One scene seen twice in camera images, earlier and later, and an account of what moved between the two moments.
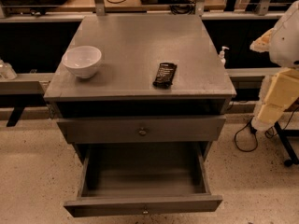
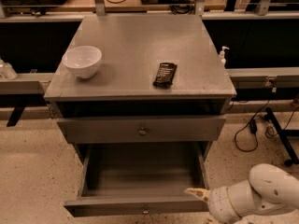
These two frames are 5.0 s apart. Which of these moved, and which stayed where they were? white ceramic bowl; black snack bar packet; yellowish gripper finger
Moved: yellowish gripper finger
Stayed: white ceramic bowl; black snack bar packet
